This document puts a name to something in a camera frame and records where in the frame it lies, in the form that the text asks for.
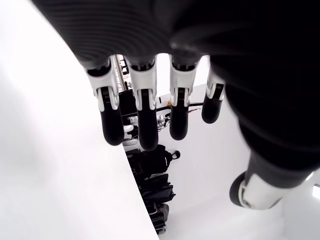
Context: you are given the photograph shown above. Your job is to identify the white humanoid robot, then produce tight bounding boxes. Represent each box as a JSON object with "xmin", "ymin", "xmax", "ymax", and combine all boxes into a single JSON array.
[{"xmin": 123, "ymin": 123, "xmax": 139, "ymax": 146}]

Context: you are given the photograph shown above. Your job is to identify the black backpack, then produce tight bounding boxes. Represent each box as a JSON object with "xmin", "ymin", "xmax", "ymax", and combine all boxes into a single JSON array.
[{"xmin": 126, "ymin": 144, "xmax": 181, "ymax": 176}]

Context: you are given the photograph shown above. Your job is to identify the black equipment case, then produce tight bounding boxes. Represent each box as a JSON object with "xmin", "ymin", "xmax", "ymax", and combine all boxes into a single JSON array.
[{"xmin": 118, "ymin": 91, "xmax": 138, "ymax": 118}]

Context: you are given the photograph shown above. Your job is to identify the grey black shoes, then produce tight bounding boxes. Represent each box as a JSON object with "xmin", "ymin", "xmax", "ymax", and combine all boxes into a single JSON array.
[{"xmin": 149, "ymin": 202, "xmax": 171, "ymax": 236}]

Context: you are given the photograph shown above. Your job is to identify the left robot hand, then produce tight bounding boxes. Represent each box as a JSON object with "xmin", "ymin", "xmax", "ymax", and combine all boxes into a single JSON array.
[{"xmin": 29, "ymin": 0, "xmax": 320, "ymax": 211}]

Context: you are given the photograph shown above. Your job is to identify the black folded bag pile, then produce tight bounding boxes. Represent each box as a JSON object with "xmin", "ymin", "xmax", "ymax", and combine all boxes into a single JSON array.
[{"xmin": 138, "ymin": 173, "xmax": 176, "ymax": 203}]

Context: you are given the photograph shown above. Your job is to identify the black rod with red cable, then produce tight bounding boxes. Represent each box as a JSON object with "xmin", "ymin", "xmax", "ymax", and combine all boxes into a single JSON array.
[{"xmin": 187, "ymin": 99, "xmax": 204, "ymax": 113}]

